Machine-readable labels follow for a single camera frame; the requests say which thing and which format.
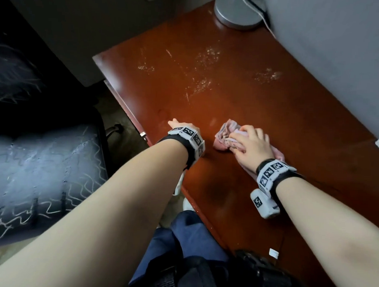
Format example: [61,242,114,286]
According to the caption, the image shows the wrist marker band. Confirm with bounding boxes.
[156,125,207,171]
[255,158,304,199]

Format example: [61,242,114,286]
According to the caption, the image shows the person's left hand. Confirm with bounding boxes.
[167,117,202,136]

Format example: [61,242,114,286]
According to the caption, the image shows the left wrist marker band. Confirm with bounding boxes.
[156,125,207,171]

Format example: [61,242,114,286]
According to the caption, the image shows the person's right hand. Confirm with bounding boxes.
[227,124,276,175]

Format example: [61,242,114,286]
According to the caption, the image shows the pink cleaning cloth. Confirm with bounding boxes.
[212,118,287,180]

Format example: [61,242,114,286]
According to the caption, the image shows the black waist pack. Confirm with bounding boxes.
[135,245,316,287]

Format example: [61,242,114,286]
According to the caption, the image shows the black lamp cable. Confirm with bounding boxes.
[246,0,271,27]

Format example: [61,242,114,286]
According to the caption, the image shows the blue trousers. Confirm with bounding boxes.
[128,208,231,287]

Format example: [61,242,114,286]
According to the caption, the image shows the red wooden table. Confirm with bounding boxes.
[84,0,379,287]

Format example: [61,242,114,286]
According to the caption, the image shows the grey round base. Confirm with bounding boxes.
[213,0,268,31]

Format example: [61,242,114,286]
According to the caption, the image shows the person's left forearm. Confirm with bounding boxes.
[0,135,190,287]

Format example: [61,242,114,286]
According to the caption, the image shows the person's right forearm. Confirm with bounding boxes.
[273,176,379,287]

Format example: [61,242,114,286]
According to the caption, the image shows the right wrist marker band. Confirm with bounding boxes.
[255,158,304,199]

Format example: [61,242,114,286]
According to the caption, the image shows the black office chair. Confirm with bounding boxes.
[0,0,128,253]

